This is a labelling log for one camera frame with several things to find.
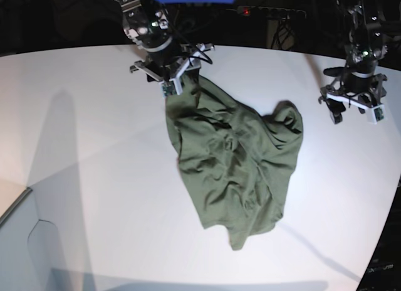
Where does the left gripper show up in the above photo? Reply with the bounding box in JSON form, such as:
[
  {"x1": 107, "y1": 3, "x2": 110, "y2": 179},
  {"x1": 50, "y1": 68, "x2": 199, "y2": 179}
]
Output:
[{"x1": 318, "y1": 65, "x2": 387, "y2": 125}]

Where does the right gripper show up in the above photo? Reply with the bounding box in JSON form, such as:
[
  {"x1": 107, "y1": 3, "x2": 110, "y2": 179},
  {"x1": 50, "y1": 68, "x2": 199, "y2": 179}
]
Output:
[{"x1": 130, "y1": 38, "x2": 215, "y2": 95}]

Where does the green t-shirt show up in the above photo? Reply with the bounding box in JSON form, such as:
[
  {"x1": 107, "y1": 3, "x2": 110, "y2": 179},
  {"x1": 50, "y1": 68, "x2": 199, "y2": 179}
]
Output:
[{"x1": 165, "y1": 75, "x2": 303, "y2": 250}]

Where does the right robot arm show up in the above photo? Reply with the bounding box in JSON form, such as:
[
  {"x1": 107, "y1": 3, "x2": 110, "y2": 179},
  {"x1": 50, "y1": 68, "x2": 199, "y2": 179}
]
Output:
[{"x1": 114, "y1": 0, "x2": 214, "y2": 97}]

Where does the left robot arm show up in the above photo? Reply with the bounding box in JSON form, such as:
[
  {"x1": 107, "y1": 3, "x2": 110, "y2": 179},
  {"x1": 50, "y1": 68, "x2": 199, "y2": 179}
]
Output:
[{"x1": 318, "y1": 0, "x2": 387, "y2": 125}]

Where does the black power strip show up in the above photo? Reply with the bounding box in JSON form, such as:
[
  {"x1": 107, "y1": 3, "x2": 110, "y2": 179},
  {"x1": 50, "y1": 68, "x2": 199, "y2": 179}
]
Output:
[{"x1": 236, "y1": 6, "x2": 307, "y2": 19}]

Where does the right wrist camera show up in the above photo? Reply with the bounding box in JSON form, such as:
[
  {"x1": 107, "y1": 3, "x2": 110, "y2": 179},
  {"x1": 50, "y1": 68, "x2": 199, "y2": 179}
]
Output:
[{"x1": 160, "y1": 82, "x2": 177, "y2": 97}]

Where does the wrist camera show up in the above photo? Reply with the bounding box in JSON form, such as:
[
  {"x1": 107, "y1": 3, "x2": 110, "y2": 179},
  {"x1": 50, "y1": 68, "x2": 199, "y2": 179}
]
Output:
[
  {"x1": 160, "y1": 82, "x2": 177, "y2": 97},
  {"x1": 372, "y1": 105, "x2": 385, "y2": 124}
]

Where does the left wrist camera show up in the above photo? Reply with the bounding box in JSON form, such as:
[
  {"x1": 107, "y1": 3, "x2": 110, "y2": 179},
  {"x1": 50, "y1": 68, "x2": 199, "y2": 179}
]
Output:
[{"x1": 372, "y1": 105, "x2": 385, "y2": 124}]

